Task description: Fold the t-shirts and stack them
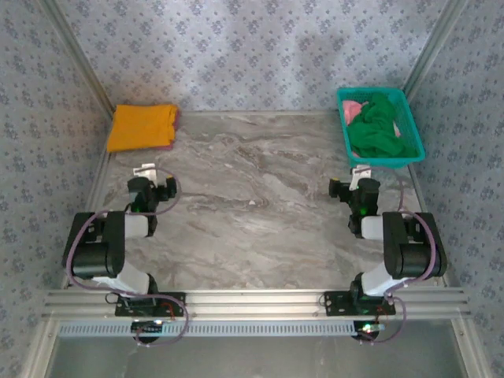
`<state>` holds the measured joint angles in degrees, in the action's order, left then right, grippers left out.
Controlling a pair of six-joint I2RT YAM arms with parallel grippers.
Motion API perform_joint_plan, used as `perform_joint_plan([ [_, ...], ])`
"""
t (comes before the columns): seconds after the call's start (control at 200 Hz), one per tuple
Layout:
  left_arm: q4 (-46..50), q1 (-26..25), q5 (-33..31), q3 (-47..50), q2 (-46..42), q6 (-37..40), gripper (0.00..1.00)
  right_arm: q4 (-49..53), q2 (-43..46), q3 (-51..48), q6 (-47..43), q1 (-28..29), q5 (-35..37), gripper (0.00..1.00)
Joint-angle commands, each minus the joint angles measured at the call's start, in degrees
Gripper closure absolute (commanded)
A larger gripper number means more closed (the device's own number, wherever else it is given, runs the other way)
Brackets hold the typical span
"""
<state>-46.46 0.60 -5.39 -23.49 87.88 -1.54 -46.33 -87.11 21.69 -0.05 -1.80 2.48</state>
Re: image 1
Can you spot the green t-shirt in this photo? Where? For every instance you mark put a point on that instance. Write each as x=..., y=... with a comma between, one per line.
x=378, y=130

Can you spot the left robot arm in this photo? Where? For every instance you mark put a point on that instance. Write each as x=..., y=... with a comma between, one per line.
x=94, y=252

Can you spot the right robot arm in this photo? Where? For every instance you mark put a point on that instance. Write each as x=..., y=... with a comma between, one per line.
x=413, y=252

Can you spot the orange folded t-shirt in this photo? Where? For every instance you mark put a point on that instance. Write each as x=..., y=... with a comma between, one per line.
x=138, y=128

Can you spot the maroon folded t-shirt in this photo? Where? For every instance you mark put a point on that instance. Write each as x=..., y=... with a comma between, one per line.
x=178, y=118

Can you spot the pink t-shirt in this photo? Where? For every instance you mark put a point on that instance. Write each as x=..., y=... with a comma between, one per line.
x=352, y=110

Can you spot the teal plastic basket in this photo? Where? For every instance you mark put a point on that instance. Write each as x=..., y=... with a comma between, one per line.
x=411, y=130

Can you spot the right controller circuit board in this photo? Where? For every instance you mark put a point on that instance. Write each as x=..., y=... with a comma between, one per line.
x=368, y=328

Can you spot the controller circuit board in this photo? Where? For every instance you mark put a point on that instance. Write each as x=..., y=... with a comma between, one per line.
x=147, y=326
x=368, y=328

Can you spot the left controller circuit board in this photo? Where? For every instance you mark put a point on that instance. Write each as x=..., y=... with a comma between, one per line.
x=147, y=326

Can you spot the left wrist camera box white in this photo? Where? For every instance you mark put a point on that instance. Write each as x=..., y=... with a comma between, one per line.
x=144, y=170

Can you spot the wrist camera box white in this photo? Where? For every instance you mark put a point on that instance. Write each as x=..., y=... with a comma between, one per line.
x=144, y=170
x=360, y=173

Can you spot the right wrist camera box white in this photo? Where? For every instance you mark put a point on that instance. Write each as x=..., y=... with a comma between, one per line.
x=360, y=173

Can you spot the aluminium table side rail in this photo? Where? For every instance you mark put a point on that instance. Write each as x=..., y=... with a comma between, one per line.
x=96, y=185
x=423, y=204

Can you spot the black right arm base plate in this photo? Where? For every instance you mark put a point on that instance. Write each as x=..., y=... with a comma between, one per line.
x=338, y=303

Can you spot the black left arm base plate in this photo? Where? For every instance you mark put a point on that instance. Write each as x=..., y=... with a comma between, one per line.
x=173, y=305

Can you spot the aluminium mounting rail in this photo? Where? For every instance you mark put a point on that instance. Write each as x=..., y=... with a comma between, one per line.
x=256, y=301

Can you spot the aluminium frame post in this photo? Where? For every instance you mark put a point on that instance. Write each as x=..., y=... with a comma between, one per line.
x=433, y=47
x=78, y=59

